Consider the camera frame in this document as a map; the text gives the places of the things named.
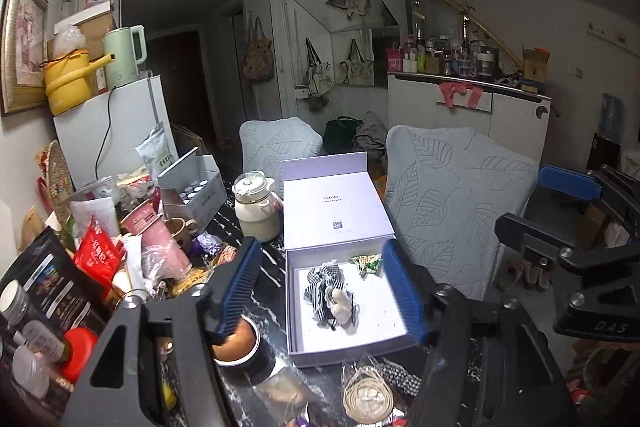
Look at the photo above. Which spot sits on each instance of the dark green handbag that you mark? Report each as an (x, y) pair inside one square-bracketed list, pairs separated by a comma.
[(341, 136)]

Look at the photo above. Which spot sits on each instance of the brown patterned tote bag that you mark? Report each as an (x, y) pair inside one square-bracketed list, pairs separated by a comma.
[(257, 54)]

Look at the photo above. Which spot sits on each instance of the metal bowl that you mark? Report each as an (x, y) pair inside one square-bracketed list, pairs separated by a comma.
[(255, 359)]

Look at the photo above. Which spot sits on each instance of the chair with leaf-quilted cover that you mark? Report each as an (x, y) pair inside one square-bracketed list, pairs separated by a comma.
[(450, 197), (277, 147)]

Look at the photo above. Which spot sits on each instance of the small cardboard box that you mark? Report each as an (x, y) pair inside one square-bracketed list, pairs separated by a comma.
[(592, 227)]

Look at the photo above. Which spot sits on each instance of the woven straw mat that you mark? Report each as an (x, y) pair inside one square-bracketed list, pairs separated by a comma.
[(55, 177)]

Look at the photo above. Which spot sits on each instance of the black printed pouch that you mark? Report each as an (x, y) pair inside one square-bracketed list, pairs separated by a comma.
[(45, 277)]

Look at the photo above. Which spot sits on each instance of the light green electric kettle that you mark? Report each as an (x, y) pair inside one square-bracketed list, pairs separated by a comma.
[(125, 57)]

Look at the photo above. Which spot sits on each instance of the cream ceramic teapot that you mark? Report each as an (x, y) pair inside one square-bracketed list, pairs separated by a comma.
[(255, 207)]

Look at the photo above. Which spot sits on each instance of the pink cloth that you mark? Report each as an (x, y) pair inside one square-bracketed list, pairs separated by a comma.
[(457, 94)]

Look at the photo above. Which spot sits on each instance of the canvas tote bag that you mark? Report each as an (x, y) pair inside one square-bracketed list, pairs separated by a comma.
[(356, 69), (317, 79)]

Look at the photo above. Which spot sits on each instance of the white cabinet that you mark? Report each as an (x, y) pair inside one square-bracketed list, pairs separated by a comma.
[(510, 122)]

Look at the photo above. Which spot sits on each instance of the brown mug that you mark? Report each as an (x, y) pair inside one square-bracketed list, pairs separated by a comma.
[(181, 232)]

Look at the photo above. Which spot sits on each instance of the red snack bag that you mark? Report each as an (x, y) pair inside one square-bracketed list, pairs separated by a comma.
[(97, 257)]

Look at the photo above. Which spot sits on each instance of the row of bottles and jars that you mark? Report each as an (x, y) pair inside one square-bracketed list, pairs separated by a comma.
[(440, 57)]

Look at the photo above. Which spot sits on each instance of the black box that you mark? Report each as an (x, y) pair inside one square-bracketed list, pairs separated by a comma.
[(602, 152)]

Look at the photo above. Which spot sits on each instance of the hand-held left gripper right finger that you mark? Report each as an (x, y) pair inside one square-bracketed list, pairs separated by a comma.
[(406, 294)]

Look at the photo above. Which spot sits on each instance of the lavender gift box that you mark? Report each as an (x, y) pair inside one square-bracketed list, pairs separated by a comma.
[(327, 207)]

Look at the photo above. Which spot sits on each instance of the white lidded jar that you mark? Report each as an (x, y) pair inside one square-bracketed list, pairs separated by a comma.
[(12, 302)]

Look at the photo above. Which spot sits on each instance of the gold framed picture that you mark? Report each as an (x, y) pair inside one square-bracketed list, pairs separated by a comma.
[(22, 37)]

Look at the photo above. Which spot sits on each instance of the yellow enamel pot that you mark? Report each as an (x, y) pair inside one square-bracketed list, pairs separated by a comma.
[(67, 84)]

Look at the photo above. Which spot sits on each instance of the white refrigerator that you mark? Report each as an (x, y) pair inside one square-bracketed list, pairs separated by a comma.
[(125, 132)]

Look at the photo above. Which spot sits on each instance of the purple bag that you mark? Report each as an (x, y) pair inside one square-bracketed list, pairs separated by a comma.
[(207, 244)]

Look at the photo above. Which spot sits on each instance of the green white pouch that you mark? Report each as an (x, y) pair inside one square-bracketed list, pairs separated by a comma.
[(159, 152)]

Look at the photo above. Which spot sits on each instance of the open cardboard box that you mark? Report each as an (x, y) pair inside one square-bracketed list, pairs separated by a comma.
[(535, 64)]

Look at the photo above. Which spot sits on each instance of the blue water jug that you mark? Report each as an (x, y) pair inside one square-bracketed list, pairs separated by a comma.
[(612, 117)]

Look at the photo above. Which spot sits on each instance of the white plastic container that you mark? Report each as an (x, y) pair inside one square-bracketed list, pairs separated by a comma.
[(95, 219)]

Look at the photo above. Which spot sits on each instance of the brown fuzzy slippers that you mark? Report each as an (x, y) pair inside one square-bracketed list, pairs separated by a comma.
[(525, 276)]

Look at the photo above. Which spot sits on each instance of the grey cloth pile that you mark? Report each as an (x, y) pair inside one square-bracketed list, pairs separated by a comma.
[(372, 134)]

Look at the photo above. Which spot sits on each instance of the pink cup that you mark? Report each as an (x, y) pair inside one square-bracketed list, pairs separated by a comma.
[(160, 242)]

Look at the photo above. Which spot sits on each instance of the clear plastic bag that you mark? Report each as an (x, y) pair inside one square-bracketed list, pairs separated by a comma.
[(282, 389)]

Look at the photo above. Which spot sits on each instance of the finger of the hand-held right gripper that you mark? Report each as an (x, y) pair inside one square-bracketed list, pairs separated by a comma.
[(530, 234), (567, 183)]

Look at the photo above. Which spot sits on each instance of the red plastic bottle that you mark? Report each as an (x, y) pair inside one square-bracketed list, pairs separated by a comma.
[(80, 352)]

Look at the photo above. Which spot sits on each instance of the green snack packet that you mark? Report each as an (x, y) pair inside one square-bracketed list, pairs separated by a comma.
[(366, 264)]

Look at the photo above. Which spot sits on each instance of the orange-brown round fruit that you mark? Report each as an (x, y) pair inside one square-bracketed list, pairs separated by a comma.
[(235, 341)]

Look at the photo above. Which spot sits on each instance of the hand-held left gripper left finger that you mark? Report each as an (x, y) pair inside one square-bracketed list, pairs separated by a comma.
[(239, 292)]

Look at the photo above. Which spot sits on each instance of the white carton with bottles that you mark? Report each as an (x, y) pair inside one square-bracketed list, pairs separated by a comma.
[(192, 192)]

